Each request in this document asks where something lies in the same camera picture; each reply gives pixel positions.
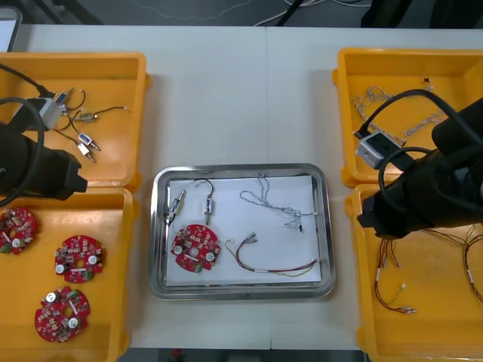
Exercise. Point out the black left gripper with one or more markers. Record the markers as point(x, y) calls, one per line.
point(60, 175)

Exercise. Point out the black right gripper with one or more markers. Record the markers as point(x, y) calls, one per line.
point(396, 207)

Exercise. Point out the white label metal solenoid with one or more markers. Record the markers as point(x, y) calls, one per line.
point(178, 205)

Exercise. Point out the blue label metal solenoid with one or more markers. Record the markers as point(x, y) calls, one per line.
point(208, 205)

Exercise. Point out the round red circuit board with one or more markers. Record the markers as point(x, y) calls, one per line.
point(49, 320)
point(203, 241)
point(85, 245)
point(19, 226)

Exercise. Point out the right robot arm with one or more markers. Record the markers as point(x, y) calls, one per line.
point(453, 169)

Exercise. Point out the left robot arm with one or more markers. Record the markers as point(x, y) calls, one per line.
point(15, 158)

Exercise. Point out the yellow-orange plastic bin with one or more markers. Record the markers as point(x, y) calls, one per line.
point(400, 68)
point(113, 162)
point(415, 339)
point(109, 211)

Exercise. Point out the pile of metal solenoids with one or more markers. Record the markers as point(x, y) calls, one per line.
point(87, 117)

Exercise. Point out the steel tray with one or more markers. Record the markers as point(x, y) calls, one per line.
point(158, 256)

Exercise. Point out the white paper sheet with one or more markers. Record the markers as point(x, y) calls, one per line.
point(234, 218)

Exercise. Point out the grey framed white panel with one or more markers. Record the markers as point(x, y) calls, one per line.
point(5, 34)

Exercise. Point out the black bulky object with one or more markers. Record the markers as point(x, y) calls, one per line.
point(385, 13)

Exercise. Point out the black stand leg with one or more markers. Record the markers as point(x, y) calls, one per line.
point(290, 11)

